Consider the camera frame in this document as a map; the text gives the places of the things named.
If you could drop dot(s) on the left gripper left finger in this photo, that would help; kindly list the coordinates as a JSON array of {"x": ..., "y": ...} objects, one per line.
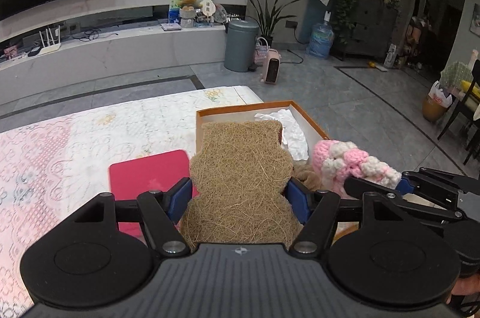
[{"x": 160, "y": 213}]

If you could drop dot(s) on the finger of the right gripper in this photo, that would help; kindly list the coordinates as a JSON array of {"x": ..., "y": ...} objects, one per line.
[
  {"x": 448, "y": 211},
  {"x": 434, "y": 183}
]

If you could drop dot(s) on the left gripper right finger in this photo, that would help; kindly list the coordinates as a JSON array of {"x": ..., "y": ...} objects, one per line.
[{"x": 317, "y": 213}]

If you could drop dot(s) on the pink white crochet hat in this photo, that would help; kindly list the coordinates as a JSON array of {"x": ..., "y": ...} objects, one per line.
[{"x": 334, "y": 161}]

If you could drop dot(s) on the brown twisted towel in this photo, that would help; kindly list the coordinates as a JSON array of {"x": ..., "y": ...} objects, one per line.
[{"x": 305, "y": 173}]

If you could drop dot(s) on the brown bear-shaped loofah sponge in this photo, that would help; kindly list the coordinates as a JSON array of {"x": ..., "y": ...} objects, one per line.
[{"x": 240, "y": 186}]

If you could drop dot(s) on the red storage cube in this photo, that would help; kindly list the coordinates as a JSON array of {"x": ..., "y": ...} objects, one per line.
[{"x": 159, "y": 172}]

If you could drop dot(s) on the brown basket with bag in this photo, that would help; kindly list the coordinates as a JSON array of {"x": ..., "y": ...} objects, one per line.
[{"x": 436, "y": 102}]

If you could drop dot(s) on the orange cardboard box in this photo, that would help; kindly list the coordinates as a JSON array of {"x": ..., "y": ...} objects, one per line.
[{"x": 262, "y": 137}]

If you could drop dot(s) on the black dining chair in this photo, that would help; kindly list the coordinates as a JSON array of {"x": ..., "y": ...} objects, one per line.
[{"x": 463, "y": 80}]

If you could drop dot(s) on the patterned tablecloth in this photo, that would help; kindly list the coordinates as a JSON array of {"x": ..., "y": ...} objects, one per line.
[{"x": 51, "y": 168}]

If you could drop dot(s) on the pink space heater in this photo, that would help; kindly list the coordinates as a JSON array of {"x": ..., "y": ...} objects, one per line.
[{"x": 268, "y": 59}]

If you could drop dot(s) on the blue water jug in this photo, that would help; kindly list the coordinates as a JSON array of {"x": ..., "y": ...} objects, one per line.
[{"x": 321, "y": 39}]

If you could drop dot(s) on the dark cabinet with plants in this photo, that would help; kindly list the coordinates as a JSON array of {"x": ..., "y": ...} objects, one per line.
[{"x": 363, "y": 28}]

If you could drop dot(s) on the grey trash bin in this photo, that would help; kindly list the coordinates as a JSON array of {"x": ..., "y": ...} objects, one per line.
[{"x": 240, "y": 45}]

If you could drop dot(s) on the potted long-leaf plant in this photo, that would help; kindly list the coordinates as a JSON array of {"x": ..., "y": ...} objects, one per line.
[{"x": 268, "y": 16}]

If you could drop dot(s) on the marble tv console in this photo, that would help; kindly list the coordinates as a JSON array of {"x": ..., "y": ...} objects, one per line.
[{"x": 114, "y": 53}]

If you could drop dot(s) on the teddy bear on stand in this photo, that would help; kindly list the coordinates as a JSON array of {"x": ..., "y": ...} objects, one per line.
[{"x": 187, "y": 10}]

